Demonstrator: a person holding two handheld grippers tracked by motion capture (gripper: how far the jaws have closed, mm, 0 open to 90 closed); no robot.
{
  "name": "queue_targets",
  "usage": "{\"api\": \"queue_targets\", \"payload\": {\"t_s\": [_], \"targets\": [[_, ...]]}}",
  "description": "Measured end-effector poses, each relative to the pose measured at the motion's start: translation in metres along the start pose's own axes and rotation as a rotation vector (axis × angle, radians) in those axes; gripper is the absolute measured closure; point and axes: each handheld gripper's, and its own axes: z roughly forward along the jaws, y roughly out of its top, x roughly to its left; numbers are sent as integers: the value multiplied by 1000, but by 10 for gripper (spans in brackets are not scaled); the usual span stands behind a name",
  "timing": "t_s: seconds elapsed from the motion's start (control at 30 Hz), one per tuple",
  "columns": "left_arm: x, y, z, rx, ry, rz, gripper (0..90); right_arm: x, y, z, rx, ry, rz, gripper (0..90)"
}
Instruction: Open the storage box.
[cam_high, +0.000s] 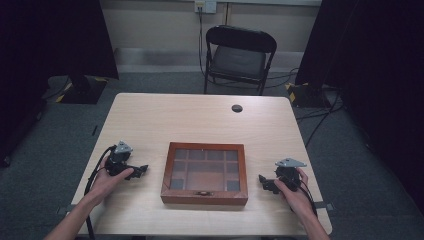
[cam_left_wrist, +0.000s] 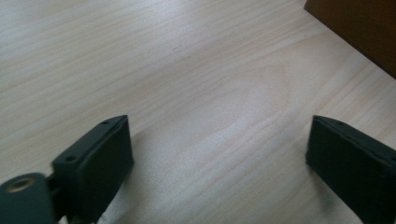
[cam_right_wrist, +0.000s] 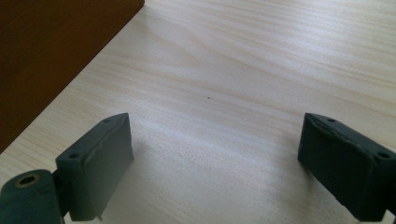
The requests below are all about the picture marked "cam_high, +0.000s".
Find black floor cables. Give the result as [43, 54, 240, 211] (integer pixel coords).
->
[266, 67, 344, 148]

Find wooden box with glass lid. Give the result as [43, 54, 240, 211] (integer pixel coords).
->
[160, 141, 249, 207]

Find black folding chair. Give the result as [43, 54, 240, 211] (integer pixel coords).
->
[203, 24, 278, 97]

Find black curtain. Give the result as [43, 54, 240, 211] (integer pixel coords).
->
[0, 0, 120, 168]
[294, 0, 424, 214]

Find person's right hand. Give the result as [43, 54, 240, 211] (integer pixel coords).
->
[273, 167, 316, 225]

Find person's left hand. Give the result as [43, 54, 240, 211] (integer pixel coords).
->
[87, 156, 136, 208]

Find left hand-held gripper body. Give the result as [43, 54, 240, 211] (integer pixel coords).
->
[104, 140, 134, 177]

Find black stand base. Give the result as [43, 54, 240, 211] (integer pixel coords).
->
[284, 81, 334, 109]
[54, 74, 109, 105]

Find white wall socket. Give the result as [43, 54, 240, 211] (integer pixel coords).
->
[194, 0, 218, 15]

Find black power cable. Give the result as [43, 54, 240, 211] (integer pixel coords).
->
[197, 6, 206, 78]

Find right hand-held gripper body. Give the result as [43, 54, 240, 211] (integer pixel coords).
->
[274, 157, 308, 193]

